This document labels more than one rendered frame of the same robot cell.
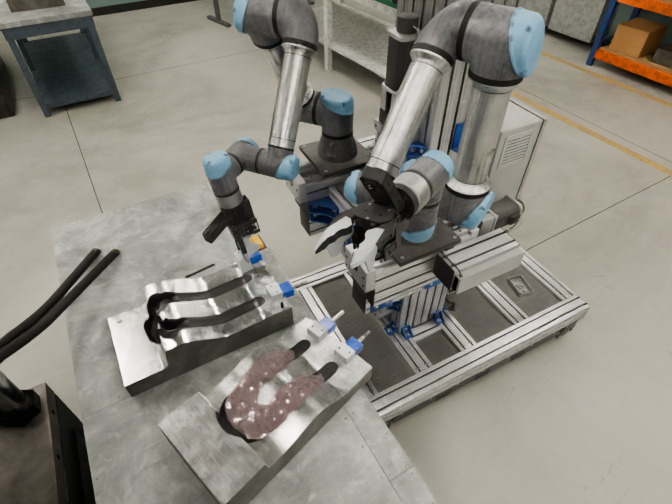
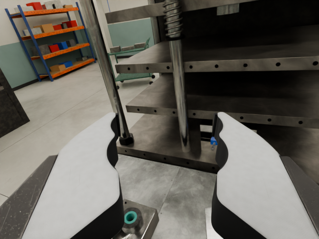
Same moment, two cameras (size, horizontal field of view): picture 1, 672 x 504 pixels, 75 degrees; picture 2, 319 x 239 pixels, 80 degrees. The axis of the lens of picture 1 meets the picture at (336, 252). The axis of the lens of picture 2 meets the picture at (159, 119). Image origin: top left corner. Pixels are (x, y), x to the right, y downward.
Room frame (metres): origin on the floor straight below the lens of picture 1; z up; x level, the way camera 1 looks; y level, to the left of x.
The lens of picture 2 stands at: (0.59, -0.06, 1.51)
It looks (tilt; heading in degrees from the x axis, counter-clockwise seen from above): 29 degrees down; 149
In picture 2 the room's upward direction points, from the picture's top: 10 degrees counter-clockwise
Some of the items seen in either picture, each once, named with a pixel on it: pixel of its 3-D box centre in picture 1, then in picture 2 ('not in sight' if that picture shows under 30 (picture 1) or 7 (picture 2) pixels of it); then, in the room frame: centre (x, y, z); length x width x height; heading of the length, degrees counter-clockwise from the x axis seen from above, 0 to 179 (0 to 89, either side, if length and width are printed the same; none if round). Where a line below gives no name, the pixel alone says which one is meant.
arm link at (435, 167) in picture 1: (426, 177); not in sight; (0.73, -0.18, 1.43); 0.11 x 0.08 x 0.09; 143
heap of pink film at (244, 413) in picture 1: (271, 388); not in sight; (0.56, 0.17, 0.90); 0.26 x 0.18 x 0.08; 137
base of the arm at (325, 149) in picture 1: (337, 140); not in sight; (1.46, 0.00, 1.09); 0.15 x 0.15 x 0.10
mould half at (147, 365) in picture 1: (200, 314); not in sight; (0.82, 0.41, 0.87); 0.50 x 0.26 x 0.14; 120
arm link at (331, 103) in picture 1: (335, 110); not in sight; (1.47, 0.00, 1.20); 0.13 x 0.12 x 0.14; 68
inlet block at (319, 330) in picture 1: (328, 324); not in sight; (0.79, 0.02, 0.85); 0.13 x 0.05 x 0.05; 137
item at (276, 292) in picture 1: (288, 288); not in sight; (0.90, 0.15, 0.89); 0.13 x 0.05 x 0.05; 119
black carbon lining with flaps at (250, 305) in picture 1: (202, 304); not in sight; (0.82, 0.40, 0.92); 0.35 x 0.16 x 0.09; 120
